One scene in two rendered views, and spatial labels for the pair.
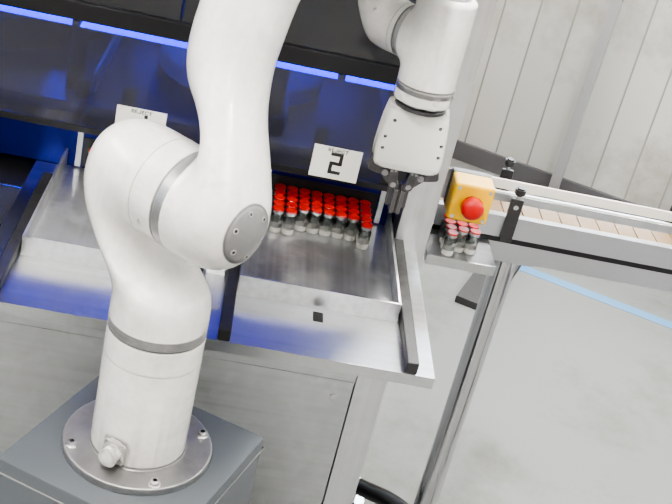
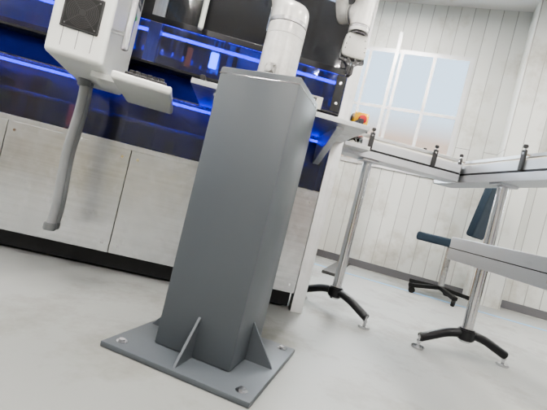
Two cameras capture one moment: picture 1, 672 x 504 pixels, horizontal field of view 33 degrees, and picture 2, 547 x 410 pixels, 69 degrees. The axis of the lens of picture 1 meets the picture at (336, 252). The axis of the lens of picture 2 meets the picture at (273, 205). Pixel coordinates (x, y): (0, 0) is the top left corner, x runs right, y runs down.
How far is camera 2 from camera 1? 1.30 m
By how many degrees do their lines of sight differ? 27
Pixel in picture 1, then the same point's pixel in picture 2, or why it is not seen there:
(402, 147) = (352, 46)
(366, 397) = (321, 203)
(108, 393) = (269, 45)
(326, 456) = (305, 233)
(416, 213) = not seen: hidden behind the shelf
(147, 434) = (284, 60)
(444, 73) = (367, 17)
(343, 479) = (312, 245)
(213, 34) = not seen: outside the picture
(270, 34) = not seen: outside the picture
